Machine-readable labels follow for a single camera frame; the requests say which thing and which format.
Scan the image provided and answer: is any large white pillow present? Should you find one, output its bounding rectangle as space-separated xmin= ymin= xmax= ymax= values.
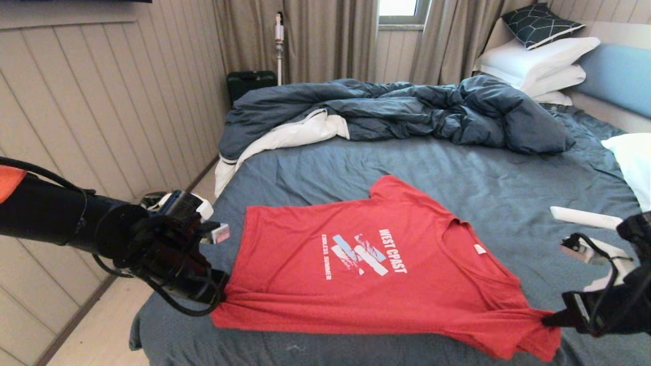
xmin=473 ymin=36 xmax=602 ymax=92

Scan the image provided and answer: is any window with grey frame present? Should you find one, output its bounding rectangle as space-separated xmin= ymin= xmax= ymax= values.
xmin=378 ymin=0 xmax=431 ymax=26

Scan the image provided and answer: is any black wall screen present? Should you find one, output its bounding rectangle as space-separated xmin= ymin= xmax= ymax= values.
xmin=20 ymin=0 xmax=152 ymax=4

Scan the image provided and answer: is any beige curtain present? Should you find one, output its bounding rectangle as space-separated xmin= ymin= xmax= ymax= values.
xmin=409 ymin=0 xmax=536 ymax=86
xmin=213 ymin=0 xmax=380 ymax=85

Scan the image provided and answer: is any flat white remote control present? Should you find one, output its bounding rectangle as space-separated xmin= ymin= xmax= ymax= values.
xmin=550 ymin=205 xmax=624 ymax=230

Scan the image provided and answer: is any dark geometric patterned cushion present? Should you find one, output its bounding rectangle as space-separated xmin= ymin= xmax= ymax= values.
xmin=501 ymin=2 xmax=586 ymax=50

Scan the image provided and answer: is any dark blue crumpled duvet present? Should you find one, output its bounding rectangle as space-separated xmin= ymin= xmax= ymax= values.
xmin=215 ymin=74 xmax=578 ymax=199

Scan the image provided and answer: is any white stick vacuum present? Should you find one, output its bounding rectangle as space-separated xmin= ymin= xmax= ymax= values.
xmin=274 ymin=11 xmax=285 ymax=86

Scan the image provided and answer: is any beige trash bin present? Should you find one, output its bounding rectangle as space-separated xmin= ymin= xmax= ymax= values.
xmin=138 ymin=190 xmax=171 ymax=210

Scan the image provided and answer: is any blue headboard cushion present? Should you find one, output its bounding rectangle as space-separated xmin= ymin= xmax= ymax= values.
xmin=574 ymin=43 xmax=651 ymax=119

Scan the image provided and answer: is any dark green suitcase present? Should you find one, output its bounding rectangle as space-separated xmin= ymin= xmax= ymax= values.
xmin=226 ymin=70 xmax=278 ymax=108

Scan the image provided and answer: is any blue-grey bed sheet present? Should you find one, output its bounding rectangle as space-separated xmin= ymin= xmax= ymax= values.
xmin=128 ymin=104 xmax=651 ymax=366

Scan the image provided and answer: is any red printed t-shirt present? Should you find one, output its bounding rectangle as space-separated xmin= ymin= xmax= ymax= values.
xmin=211 ymin=175 xmax=563 ymax=362

